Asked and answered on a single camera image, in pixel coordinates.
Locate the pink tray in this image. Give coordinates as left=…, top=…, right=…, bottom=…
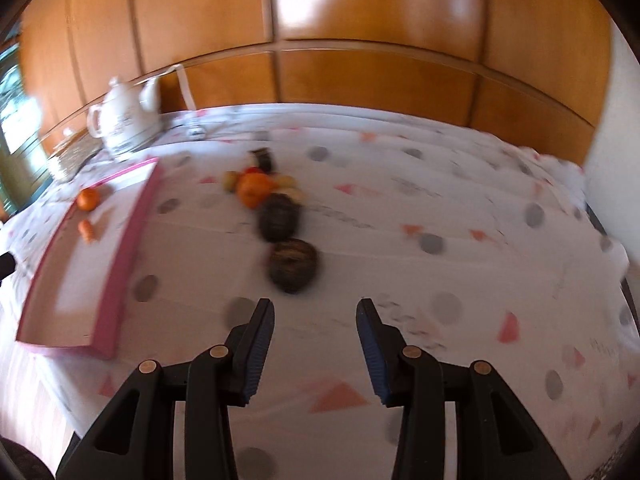
left=15, top=157, right=166, bottom=360

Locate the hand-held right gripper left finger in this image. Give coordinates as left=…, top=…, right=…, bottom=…
left=56, top=298, right=276, bottom=480

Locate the white electric kettle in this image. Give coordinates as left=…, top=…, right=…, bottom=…
left=86, top=76, right=163, bottom=161

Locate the white power cable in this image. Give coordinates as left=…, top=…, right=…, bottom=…
left=150, top=64, right=196, bottom=111

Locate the dark cut cylinder fruit piece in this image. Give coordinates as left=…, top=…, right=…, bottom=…
left=250, top=147, right=276, bottom=173

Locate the dark brown round fruit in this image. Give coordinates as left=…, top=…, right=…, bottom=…
left=267, top=239, right=319, bottom=293
left=257, top=195, right=302, bottom=242

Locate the white patterned tablecloth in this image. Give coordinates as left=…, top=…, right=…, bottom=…
left=0, top=102, right=631, bottom=480

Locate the woven placemat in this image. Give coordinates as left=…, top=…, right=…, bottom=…
left=50, top=135, right=103, bottom=181

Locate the window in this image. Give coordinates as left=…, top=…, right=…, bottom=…
left=0, top=42, right=41, bottom=211

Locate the wooden wardrobe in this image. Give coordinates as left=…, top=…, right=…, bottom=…
left=15, top=0, right=613, bottom=166

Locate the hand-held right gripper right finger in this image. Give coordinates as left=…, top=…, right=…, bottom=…
left=356, top=298, right=572, bottom=480

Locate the large orange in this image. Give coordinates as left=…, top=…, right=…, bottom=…
left=236, top=172, right=277, bottom=209

